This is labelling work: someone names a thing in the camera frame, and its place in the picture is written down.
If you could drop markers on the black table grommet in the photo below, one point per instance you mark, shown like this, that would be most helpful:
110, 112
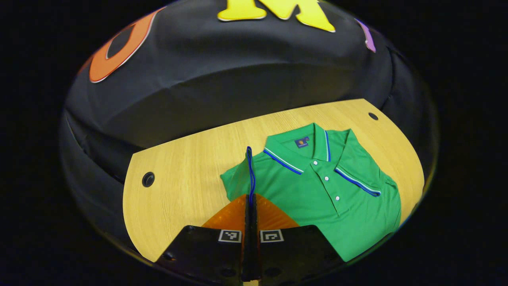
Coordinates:
148, 179
373, 116

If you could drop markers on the green T-shirt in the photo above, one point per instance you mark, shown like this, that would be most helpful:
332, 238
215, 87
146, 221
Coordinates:
349, 206

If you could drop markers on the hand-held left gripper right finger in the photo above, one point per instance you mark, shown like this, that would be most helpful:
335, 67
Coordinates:
293, 254

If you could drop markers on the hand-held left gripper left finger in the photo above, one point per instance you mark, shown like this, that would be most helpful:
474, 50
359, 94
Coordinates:
206, 254

